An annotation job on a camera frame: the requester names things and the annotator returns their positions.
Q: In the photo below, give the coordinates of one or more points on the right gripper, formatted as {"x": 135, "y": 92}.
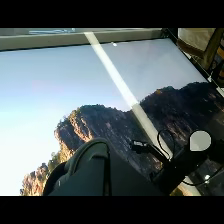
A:
{"x": 173, "y": 170}

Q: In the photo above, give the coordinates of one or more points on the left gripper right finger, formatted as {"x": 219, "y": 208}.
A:
{"x": 130, "y": 181}

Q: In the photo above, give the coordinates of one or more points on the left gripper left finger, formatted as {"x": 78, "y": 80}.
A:
{"x": 91, "y": 183}

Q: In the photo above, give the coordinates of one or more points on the grey-green shirt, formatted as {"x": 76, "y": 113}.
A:
{"x": 83, "y": 153}

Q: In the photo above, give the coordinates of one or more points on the silver frame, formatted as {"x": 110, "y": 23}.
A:
{"x": 66, "y": 39}

